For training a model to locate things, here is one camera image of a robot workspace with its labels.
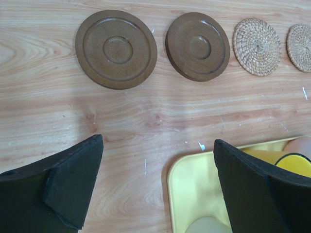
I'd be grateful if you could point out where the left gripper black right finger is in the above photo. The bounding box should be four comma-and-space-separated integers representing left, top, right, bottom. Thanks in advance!
213, 139, 311, 233

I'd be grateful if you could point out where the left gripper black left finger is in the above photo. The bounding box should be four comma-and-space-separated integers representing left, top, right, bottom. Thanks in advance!
0, 134, 104, 233

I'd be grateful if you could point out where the pink translucent cup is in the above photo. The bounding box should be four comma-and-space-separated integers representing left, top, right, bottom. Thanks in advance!
283, 137, 311, 159

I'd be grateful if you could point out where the large woven rattan coaster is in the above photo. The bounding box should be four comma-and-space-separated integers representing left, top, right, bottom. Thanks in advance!
233, 18, 281, 77

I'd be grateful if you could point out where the brown wooden coaster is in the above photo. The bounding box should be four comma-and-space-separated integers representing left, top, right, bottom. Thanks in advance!
165, 12, 230, 82
75, 10, 157, 90

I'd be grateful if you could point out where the small woven rattan coaster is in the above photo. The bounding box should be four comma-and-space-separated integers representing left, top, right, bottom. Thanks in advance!
286, 24, 311, 73

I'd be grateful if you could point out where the yellow transparent cup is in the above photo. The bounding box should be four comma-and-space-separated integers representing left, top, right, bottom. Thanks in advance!
242, 149, 311, 175

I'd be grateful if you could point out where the cream mug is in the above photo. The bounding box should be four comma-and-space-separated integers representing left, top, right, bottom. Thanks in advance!
185, 217, 232, 233

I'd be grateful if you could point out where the yellow plastic tray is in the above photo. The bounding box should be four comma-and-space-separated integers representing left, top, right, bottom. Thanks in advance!
167, 139, 291, 233

